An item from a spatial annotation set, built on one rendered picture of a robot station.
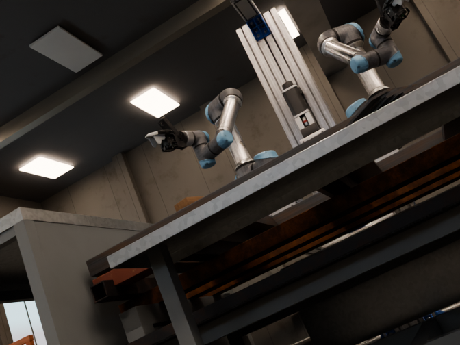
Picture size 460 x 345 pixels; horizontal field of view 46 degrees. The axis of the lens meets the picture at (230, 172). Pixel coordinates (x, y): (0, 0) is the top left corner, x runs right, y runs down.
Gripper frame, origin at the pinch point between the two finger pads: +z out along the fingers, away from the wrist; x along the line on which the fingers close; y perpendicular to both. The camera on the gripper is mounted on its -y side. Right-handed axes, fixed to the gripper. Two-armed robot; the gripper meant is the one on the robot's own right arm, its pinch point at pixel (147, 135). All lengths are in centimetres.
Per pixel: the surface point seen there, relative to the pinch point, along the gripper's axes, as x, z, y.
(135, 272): -41, 57, 64
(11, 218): -25, 82, 38
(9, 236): -23, 82, 43
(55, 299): -30, 78, 64
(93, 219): -15, 49, 39
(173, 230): -82, 74, 62
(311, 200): -56, -20, 55
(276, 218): -42, -14, 56
